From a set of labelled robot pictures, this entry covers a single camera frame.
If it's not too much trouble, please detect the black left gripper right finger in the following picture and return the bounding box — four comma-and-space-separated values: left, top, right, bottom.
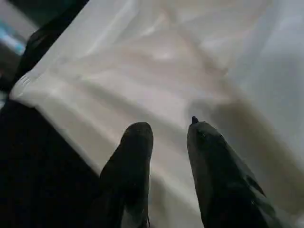
186, 115, 285, 228

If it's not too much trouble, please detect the white plastic table top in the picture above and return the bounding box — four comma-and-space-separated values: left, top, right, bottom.
9, 0, 304, 228

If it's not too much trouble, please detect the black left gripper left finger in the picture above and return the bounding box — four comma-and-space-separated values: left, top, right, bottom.
86, 122, 155, 228

